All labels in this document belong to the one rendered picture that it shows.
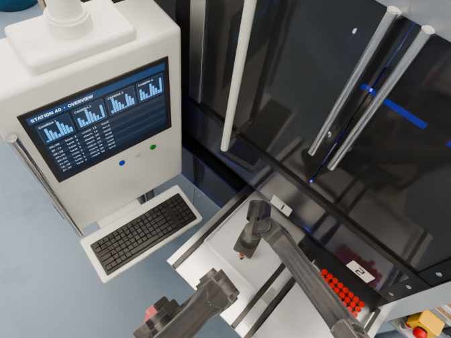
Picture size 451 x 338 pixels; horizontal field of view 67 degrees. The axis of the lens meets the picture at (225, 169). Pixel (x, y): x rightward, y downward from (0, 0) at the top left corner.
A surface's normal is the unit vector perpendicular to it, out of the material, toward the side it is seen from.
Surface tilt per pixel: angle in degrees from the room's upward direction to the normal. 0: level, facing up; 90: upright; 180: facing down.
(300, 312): 0
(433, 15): 90
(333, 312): 48
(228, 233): 0
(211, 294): 41
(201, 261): 0
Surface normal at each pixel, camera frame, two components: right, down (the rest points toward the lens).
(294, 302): 0.11, -0.51
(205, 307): 0.64, -0.65
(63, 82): 0.60, 0.72
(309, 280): -0.60, -0.53
